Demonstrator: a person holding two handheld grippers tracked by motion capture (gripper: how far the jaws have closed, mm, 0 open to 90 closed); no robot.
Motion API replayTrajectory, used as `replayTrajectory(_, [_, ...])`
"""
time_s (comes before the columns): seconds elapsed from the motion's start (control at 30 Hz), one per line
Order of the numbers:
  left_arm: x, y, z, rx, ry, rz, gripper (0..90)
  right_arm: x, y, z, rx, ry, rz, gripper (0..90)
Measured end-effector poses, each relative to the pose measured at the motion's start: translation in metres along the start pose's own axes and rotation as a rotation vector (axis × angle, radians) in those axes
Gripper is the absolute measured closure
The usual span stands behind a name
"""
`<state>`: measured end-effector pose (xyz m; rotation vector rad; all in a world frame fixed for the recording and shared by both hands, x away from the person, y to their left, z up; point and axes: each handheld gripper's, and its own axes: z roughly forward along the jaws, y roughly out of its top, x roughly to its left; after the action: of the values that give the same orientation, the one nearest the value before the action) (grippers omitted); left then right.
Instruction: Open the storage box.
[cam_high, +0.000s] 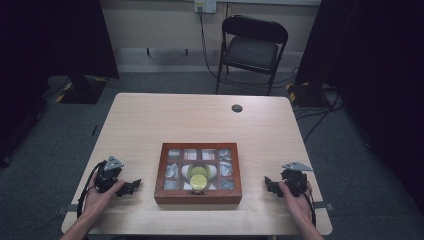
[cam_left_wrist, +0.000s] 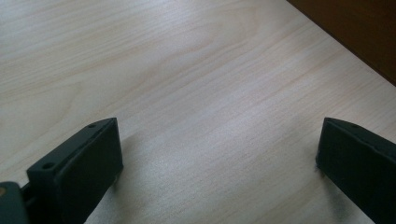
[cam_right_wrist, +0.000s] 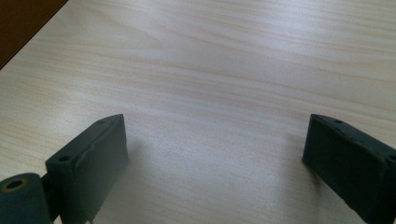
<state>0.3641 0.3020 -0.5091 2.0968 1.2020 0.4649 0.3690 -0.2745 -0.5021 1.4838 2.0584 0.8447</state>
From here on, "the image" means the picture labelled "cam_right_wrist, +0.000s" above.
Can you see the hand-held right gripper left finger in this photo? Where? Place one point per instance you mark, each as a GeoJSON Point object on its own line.
{"type": "Point", "coordinates": [93, 161]}

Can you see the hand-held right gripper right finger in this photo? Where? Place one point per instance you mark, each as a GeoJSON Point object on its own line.
{"type": "Point", "coordinates": [351, 161]}

